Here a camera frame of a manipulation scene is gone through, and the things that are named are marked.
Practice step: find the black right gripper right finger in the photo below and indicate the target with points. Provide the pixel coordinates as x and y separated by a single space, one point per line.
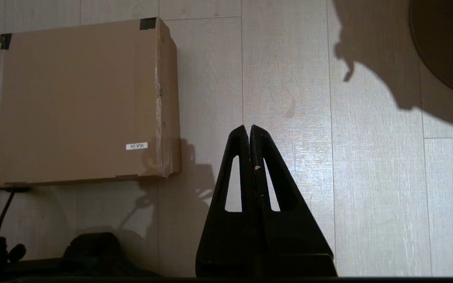
289 236

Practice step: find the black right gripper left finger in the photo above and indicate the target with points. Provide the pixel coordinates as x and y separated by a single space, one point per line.
218 236

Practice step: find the brown cardboard shoe box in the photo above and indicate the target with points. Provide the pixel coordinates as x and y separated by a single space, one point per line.
73 98

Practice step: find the black robot base chassis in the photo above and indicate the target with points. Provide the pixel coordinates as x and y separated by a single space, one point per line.
92 251

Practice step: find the round brown floor base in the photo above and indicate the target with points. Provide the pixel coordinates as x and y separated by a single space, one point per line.
450 39

